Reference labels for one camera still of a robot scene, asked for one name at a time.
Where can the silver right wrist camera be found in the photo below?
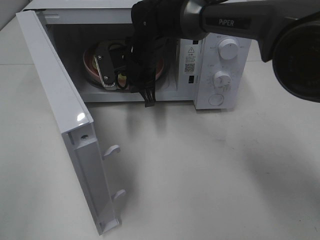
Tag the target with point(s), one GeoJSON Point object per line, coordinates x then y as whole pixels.
{"type": "Point", "coordinates": [105, 67]}

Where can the white microwave oven body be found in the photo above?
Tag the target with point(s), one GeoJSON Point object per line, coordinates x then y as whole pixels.
{"type": "Point", "coordinates": [75, 25]}

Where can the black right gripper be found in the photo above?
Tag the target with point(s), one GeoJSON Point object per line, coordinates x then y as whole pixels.
{"type": "Point", "coordinates": [143, 67]}

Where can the round white door release button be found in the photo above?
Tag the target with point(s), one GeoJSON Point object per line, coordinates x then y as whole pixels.
{"type": "Point", "coordinates": [216, 99]}

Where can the white microwave knob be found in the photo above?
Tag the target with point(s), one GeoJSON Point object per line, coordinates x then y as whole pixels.
{"type": "Point", "coordinates": [221, 79]}
{"type": "Point", "coordinates": [228, 48]}

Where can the white lower microwave knob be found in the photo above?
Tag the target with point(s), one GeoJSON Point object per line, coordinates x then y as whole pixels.
{"type": "Point", "coordinates": [221, 79]}

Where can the white upper microwave knob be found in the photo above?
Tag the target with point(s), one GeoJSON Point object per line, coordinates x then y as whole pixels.
{"type": "Point", "coordinates": [228, 48]}

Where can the white warning label sticker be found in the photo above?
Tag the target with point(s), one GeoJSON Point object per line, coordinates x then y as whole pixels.
{"type": "Point", "coordinates": [190, 59]}

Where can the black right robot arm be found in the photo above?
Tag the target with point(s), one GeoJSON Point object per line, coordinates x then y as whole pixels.
{"type": "Point", "coordinates": [287, 32]}

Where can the white microwave door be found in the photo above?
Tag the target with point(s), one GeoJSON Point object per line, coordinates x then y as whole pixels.
{"type": "Point", "coordinates": [74, 121]}

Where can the pink round plate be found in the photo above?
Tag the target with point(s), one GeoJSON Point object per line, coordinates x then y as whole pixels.
{"type": "Point", "coordinates": [117, 51]}

